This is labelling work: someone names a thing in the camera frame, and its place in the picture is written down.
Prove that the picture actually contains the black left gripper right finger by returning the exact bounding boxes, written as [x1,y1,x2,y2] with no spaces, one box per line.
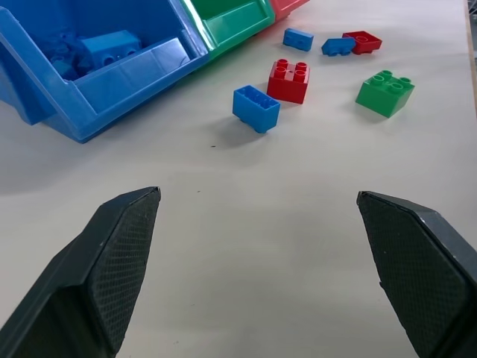
[356,190,477,358]

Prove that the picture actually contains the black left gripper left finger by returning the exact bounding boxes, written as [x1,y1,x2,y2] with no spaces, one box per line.
[0,186,162,358]

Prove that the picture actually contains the green four-stud building brick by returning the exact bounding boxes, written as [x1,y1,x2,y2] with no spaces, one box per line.
[355,69,416,119]

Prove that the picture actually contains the blue plastic storage bin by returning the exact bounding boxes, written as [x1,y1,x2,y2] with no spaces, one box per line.
[0,0,209,143]

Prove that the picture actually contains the blue building brick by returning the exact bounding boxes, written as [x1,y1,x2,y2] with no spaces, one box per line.
[282,28,315,52]
[80,31,142,72]
[321,37,356,57]
[47,31,92,80]
[232,85,281,134]

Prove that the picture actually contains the red four-stud building brick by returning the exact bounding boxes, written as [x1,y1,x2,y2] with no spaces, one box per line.
[266,58,311,106]

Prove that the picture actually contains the green plastic storage bin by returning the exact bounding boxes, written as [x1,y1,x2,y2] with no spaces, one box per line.
[180,0,277,63]

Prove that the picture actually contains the red plastic storage bin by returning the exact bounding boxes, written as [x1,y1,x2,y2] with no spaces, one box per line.
[268,0,311,20]

